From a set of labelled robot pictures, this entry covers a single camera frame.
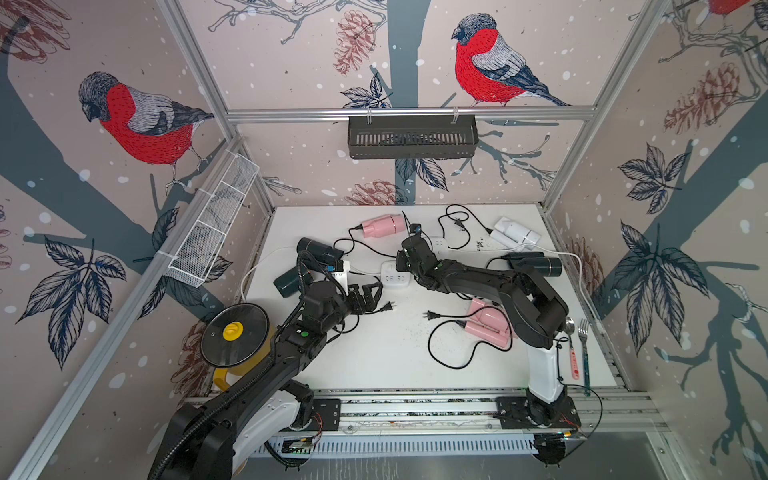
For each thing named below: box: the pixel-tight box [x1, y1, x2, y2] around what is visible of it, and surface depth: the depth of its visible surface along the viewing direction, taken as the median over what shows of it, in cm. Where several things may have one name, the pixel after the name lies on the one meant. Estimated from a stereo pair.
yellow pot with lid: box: [200, 303, 273, 391], surface depth 79 cm
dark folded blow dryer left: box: [296, 237, 344, 267], surface depth 104 cm
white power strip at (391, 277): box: [380, 260, 411, 288], surface depth 99 cm
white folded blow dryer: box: [490, 216, 541, 250], surface depth 109 cm
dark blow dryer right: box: [503, 252, 563, 277], surface depth 100 cm
